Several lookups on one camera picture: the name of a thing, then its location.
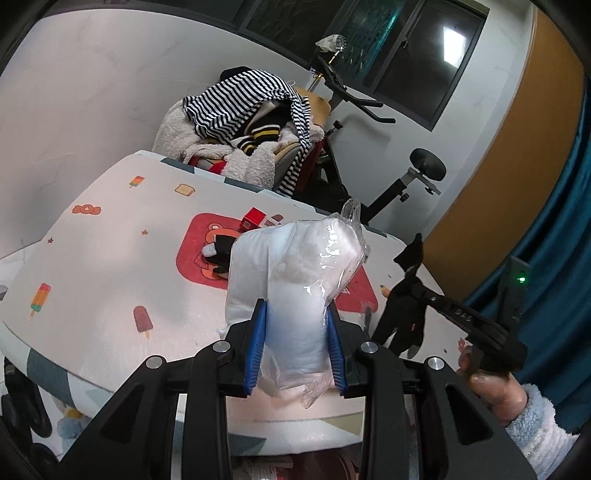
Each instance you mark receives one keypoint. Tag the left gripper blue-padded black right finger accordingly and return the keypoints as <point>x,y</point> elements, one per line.
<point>426,405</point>

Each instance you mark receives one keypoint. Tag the teal blue curtain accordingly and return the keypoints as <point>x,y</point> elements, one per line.
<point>555,321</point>

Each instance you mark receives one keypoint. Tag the black glove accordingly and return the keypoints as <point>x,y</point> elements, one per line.
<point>404,316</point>

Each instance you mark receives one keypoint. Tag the light blue fleece sleeve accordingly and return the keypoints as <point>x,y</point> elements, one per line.
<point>535,431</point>

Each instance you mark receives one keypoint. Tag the striped black white shirt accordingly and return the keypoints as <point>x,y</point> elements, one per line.
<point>248,107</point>

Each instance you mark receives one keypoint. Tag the person's right hand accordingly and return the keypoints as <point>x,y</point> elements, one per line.
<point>502,395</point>

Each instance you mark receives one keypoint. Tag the black fabric item on table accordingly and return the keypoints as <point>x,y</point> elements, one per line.
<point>217,255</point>

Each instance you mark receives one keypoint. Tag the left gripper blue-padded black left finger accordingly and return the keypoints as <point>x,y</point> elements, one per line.
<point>131,437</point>

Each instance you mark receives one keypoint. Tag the dark window with frame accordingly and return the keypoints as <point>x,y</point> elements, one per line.
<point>409,54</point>

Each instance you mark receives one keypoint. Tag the clear bag of white filling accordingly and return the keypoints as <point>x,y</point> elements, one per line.
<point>298,268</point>

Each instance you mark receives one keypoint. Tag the red small carton box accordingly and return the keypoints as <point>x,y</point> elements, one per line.
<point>253,219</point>

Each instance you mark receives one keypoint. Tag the orange wooden door panel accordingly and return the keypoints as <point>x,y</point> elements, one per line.
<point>519,169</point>

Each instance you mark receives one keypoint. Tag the black exercise bike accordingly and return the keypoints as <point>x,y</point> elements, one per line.
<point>425,167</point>

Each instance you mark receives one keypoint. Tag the black tracker with green light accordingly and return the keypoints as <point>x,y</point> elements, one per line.
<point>515,282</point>

